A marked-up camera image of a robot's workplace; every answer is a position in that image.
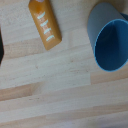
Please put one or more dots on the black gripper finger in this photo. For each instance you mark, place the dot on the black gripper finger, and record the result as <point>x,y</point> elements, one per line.
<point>1,50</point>

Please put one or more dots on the blue-grey plastic cup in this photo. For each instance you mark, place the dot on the blue-grey plastic cup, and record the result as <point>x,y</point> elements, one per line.
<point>110,43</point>

